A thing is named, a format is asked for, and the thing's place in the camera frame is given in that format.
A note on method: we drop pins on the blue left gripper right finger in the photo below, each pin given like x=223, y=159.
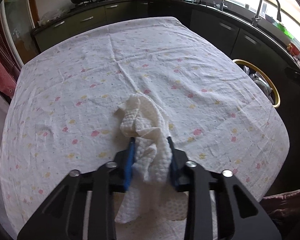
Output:
x=173, y=165

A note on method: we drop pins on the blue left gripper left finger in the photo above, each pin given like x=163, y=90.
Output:
x=128, y=164

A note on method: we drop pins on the white paper towel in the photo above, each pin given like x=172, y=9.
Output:
x=149, y=190

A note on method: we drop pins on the person's left forearm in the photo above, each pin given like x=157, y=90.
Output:
x=282, y=205

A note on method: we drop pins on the yellow rimmed trash bin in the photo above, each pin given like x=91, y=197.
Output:
x=263, y=82

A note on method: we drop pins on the tall steel kitchen faucet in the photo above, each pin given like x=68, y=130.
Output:
x=261, y=10

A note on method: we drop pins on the green lower kitchen cabinets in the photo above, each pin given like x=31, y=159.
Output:
x=86, y=18

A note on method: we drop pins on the white floral tablecloth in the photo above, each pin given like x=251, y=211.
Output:
x=78, y=103

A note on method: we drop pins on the red patterned apron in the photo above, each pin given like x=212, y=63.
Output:
x=7, y=82

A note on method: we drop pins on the checkered dark apron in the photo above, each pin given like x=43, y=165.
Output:
x=7, y=61

